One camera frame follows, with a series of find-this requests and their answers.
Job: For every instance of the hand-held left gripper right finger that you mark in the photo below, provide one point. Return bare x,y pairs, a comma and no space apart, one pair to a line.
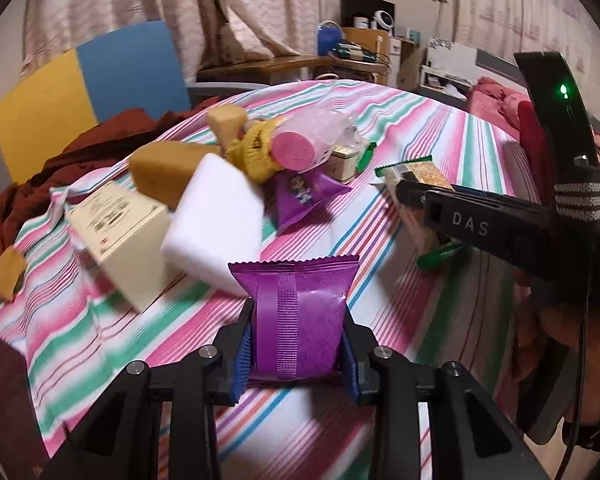
351,365

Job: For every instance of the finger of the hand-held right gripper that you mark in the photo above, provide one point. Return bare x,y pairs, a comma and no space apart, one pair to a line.
410,193

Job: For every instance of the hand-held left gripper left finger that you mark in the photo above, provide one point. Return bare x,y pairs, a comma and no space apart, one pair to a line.
242,357

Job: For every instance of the green-edged cracker packet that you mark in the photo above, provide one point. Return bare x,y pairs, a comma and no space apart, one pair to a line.
420,172

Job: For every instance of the purple snack packet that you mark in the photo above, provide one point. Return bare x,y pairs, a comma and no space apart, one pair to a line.
300,320
300,195

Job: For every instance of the green wrapper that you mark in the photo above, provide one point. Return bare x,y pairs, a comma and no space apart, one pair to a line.
366,156

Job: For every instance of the small cream tin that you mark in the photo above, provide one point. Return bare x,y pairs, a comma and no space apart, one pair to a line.
342,162

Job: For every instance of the pink roll in clear bag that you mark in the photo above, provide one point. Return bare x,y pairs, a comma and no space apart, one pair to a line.
295,150

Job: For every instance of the red blanket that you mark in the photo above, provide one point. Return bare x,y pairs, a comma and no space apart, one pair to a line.
500,102

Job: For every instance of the white foam block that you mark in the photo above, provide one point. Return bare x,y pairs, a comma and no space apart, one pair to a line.
215,225

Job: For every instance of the white cardboard box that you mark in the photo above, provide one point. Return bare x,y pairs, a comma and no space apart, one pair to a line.
450,60

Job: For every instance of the yellow knitted cloth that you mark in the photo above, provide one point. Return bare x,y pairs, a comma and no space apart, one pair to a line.
252,152

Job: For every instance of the cream cardboard box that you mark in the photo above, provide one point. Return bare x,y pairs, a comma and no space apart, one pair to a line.
125,240

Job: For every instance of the blue container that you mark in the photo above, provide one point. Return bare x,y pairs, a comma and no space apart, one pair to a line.
330,37

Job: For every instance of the white round fan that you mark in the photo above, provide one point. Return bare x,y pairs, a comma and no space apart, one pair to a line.
383,20

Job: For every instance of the wooden desk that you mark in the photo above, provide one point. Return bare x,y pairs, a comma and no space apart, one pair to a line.
280,64

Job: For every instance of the black shelf unit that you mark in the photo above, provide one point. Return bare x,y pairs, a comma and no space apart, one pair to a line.
360,5

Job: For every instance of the notched yellow sponge piece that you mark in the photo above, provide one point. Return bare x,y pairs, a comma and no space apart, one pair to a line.
226,122

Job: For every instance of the large yellow sponge block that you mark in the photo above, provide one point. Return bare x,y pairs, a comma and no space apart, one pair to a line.
160,170

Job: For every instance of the beige patterned curtain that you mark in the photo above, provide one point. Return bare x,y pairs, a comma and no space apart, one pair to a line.
510,10
130,0

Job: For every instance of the small yellow sponge piece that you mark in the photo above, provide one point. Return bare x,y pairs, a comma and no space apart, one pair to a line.
5,275

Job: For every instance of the dark red garment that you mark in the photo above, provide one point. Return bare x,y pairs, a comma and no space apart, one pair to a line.
80,145

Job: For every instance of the yellow blue grey chair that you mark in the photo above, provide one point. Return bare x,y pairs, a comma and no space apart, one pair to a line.
125,75

